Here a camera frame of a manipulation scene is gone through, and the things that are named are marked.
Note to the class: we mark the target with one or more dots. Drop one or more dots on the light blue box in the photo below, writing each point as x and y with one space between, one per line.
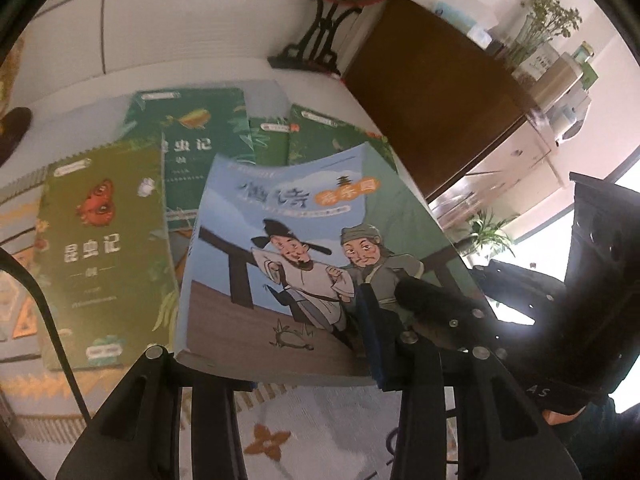
457 17

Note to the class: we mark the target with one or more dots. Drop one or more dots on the potted green plant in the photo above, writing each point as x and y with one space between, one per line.
487 232

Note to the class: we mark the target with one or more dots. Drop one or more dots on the dried green plant bouquet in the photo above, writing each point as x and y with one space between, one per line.
545 15

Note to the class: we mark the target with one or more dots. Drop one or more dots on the blue book with two men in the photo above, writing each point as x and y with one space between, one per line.
280 240

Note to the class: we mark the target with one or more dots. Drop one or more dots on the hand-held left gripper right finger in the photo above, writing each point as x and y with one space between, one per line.
377 340

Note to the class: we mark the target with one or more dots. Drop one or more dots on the green leafy cover book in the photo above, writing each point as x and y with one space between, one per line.
320 132
267 142

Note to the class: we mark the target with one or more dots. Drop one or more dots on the green white box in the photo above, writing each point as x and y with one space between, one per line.
587 67

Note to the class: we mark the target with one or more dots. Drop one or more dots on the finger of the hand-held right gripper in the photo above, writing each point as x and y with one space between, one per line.
520 282
425 302

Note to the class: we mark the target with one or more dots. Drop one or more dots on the patterned blue orange mat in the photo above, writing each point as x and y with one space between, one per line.
310 435

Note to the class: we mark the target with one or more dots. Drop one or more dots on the brown cardboard box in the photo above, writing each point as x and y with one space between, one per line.
555 80

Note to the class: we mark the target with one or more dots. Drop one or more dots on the white blue tissue pack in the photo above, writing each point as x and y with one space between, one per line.
570 120

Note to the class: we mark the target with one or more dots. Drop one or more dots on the person's right forearm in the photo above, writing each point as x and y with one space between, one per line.
600 440

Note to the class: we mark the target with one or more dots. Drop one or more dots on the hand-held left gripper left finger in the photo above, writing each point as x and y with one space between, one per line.
215 395

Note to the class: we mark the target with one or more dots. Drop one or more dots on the dark teal book orange flowers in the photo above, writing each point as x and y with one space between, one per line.
200 125

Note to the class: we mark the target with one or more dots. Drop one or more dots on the brown wooden cabinet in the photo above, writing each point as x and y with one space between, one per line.
440 110

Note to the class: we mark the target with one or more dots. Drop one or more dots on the olive green book red bug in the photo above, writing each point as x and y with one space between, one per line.
100 260

